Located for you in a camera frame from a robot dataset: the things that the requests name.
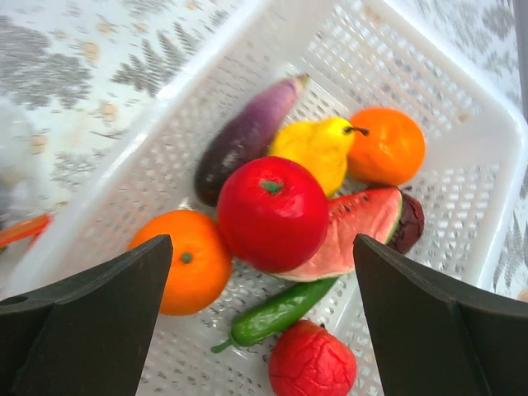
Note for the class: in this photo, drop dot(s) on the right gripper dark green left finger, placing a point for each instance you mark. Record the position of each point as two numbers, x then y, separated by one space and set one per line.
88 334

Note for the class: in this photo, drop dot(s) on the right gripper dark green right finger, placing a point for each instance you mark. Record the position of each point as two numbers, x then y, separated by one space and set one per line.
435 335

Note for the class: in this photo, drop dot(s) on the red fake strawberry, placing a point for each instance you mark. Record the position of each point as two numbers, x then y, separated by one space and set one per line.
308 360

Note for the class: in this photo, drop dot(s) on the fake watermelon slice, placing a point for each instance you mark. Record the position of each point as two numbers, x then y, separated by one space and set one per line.
372 212

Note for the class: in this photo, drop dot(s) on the green fake chili pepper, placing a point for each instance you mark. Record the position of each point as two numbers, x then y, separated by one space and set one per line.
275 314

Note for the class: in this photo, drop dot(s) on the clear zip top bag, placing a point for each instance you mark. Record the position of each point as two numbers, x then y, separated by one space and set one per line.
23 219

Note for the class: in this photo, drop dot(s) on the orange fake mandarin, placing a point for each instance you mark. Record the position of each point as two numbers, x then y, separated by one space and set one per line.
393 151

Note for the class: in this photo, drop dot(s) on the red fake apple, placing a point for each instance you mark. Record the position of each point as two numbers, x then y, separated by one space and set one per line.
273 214

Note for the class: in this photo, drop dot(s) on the yellow fake lemon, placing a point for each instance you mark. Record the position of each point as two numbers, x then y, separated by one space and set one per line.
321 146

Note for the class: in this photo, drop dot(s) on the purple fake eggplant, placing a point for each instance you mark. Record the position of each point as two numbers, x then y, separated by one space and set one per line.
246 137

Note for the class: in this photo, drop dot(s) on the floral patterned tablecloth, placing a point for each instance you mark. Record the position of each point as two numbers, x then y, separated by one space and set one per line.
77 70

